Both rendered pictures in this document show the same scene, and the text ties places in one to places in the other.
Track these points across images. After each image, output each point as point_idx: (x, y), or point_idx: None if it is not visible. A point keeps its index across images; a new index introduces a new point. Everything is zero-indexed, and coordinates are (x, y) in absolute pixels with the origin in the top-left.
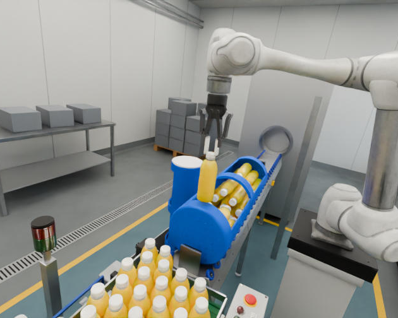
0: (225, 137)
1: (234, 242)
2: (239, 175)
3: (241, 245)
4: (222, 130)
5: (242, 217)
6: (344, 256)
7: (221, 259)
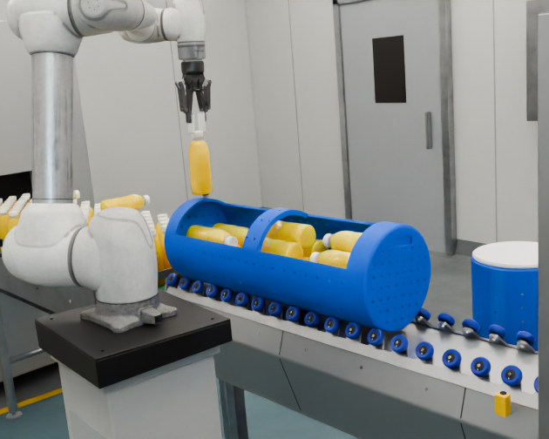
0: (181, 109)
1: (226, 308)
2: (278, 212)
3: (241, 341)
4: (188, 102)
5: (205, 249)
6: (81, 307)
7: (195, 293)
